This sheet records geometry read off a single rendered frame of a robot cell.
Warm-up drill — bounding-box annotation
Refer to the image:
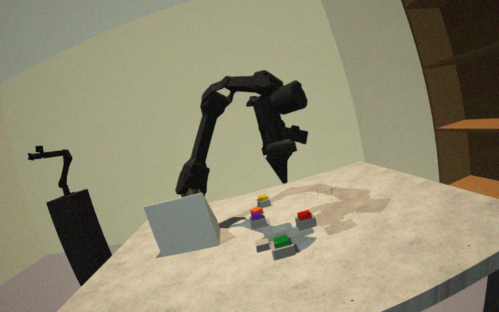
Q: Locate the orange block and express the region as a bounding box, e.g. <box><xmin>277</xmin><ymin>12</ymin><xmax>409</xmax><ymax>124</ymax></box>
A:
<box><xmin>250</xmin><ymin>207</ymin><xmax>263</xmax><ymax>214</ymax></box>

